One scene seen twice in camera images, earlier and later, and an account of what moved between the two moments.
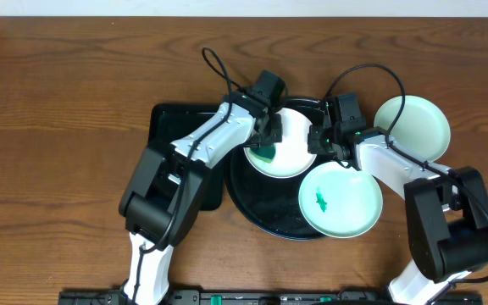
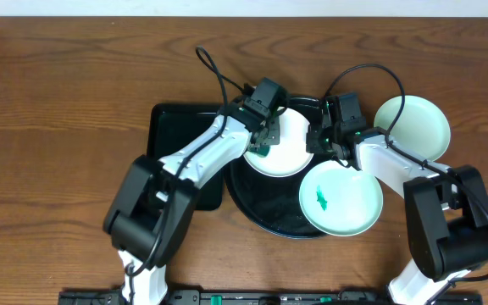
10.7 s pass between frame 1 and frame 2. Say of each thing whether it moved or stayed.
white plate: stayed
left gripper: stayed
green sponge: moved
